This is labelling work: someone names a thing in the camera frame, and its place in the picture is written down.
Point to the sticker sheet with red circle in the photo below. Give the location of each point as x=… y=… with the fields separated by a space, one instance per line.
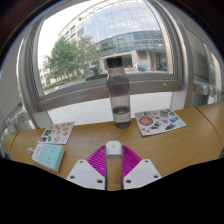
x=160 y=121

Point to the clear bottle with dark cap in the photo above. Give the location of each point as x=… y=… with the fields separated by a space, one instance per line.
x=118 y=96

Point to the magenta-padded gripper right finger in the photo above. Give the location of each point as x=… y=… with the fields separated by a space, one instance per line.
x=143 y=173

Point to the glass-fronted building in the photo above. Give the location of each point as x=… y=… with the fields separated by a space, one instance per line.
x=123 y=30

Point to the green tree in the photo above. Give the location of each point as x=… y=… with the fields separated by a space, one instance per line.
x=66 y=56

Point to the grey window frame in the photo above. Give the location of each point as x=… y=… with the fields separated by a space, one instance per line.
x=66 y=96

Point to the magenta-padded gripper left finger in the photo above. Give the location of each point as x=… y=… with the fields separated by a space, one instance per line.
x=85 y=173

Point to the white charger block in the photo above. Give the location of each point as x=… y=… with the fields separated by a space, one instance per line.
x=114 y=148

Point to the white and light-blue power strip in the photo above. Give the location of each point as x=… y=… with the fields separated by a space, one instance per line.
x=50 y=156

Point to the white power strip plug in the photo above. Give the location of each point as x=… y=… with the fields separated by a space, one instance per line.
x=30 y=151

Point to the sticker sheet with green stickers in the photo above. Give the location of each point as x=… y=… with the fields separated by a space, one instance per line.
x=56 y=133

